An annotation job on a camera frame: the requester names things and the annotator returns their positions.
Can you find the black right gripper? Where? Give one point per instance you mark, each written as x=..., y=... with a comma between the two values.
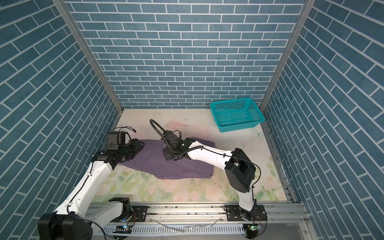
x=168, y=155

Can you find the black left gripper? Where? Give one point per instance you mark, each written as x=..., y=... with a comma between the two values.
x=138, y=145

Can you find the purple trousers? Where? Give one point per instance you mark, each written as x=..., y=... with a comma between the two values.
x=152, y=160

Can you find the teal plastic basket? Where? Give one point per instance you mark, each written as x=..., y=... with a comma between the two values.
x=237, y=114

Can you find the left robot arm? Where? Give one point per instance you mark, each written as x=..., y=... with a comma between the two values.
x=69, y=221

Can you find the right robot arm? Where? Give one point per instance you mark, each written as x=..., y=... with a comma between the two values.
x=239, y=169

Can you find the white slotted cable duct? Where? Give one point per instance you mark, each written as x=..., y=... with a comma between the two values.
x=155, y=230

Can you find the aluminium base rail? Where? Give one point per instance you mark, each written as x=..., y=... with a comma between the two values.
x=224, y=212

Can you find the left corner aluminium post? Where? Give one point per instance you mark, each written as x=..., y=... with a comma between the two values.
x=81, y=41

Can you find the corner aluminium post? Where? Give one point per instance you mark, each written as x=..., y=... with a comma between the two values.
x=287, y=51
x=81, y=41

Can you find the right corner aluminium post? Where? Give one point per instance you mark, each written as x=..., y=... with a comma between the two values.
x=287, y=51

